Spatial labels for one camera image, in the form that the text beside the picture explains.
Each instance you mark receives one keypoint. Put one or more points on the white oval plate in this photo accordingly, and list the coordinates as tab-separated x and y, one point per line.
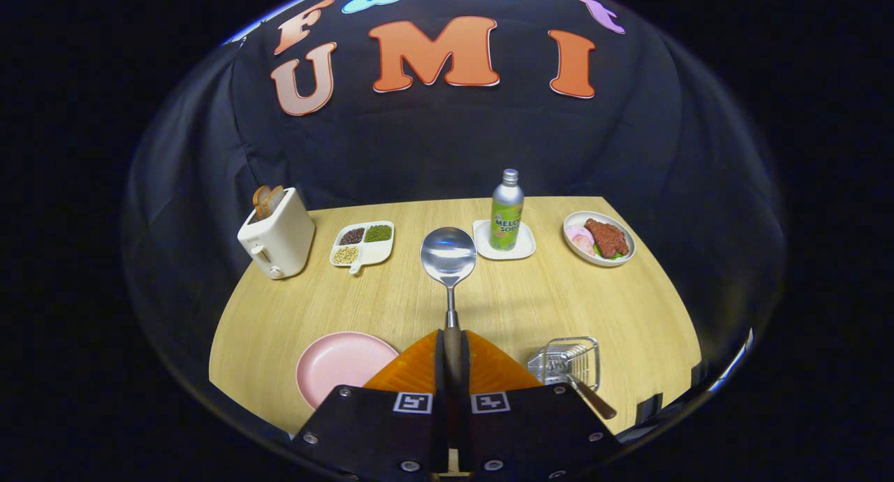
625	244

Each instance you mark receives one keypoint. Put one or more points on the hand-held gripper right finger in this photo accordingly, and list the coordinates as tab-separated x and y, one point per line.
531	429

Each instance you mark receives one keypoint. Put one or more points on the red meat slab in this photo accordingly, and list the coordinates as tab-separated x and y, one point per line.
606	237

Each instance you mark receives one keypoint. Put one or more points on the pink ham slices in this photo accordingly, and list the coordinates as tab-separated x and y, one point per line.
580	239

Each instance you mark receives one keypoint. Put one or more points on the pile of dark red beans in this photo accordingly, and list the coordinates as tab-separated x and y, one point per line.
352	236

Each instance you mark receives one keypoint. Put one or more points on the pile of green beans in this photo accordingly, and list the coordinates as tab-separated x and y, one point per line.
378	233

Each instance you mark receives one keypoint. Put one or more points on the green soda bottle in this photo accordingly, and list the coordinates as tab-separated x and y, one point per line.
506	216

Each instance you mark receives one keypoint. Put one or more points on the white square coaster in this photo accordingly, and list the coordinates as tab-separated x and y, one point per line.
482	244

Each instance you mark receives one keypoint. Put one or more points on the white toaster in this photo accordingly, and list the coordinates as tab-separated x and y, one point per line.
283	241

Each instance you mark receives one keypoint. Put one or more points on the pink round plate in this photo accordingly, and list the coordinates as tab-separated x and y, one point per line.
339	363

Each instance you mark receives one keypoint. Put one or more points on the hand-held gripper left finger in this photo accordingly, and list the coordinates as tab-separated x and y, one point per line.
377	429

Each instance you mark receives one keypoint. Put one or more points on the white divided dish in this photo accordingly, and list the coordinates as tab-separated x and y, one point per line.
377	253

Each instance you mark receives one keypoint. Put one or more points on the brown bread slices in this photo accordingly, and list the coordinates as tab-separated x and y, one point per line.
265	199

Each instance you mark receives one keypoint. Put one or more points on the pile of beige soybeans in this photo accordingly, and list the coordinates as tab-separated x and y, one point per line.
346	255

